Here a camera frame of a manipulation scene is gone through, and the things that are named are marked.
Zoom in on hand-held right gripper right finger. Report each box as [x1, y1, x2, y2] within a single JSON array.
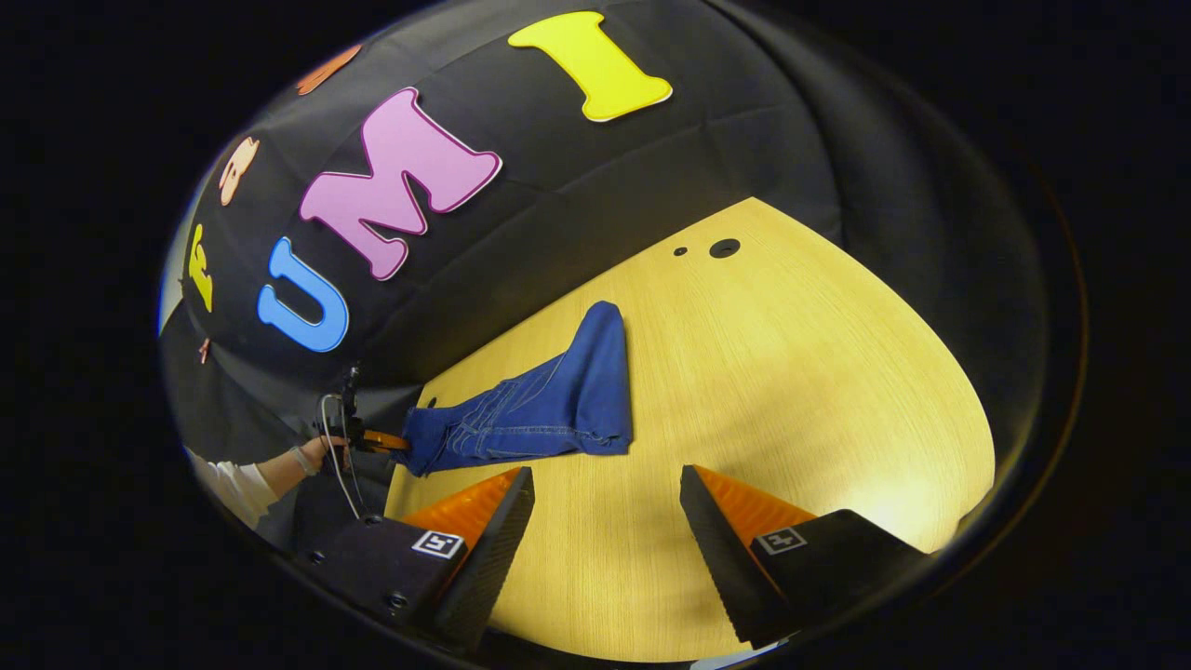
[[679, 463, 933, 650]]

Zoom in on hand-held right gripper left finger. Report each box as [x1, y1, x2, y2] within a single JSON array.
[[296, 465, 537, 654]]

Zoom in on blue jeans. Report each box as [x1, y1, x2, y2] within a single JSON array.
[[395, 300, 636, 478]]

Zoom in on white cable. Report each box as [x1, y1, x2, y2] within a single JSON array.
[[319, 394, 366, 522]]

